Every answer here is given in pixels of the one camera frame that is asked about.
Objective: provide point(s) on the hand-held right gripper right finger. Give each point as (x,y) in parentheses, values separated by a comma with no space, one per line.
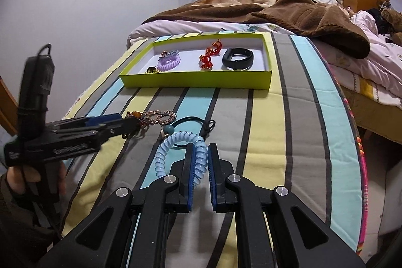
(214,192)

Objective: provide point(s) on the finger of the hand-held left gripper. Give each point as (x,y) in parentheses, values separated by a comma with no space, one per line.
(116,129)
(100,119)

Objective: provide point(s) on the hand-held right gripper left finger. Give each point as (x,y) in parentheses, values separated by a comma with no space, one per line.
(189,202)

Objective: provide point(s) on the grey hair band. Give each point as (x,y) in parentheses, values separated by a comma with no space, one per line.
(172,53)

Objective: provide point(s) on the green shallow tray box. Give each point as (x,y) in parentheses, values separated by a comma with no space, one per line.
(188,48)

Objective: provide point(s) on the black smart band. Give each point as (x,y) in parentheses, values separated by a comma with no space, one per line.
(245,60)

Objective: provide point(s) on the person's left forearm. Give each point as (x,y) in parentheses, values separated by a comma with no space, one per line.
(18,224)

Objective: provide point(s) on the person's left hand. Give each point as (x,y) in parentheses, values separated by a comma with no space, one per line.
(15,177)

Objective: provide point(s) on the wooden board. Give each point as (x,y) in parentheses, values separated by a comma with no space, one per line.
(6,111)

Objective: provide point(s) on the striped cloth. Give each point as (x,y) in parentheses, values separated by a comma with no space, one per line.
(267,130)

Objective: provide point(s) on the brown fleece blanket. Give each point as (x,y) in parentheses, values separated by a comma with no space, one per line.
(235,7)

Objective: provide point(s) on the yellow mattress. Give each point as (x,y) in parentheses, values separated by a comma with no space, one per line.
(377,120)

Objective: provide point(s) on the dark clothing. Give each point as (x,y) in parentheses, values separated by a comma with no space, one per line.
(377,20)

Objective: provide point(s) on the brown teddy bear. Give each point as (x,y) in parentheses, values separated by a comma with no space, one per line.
(394,18)

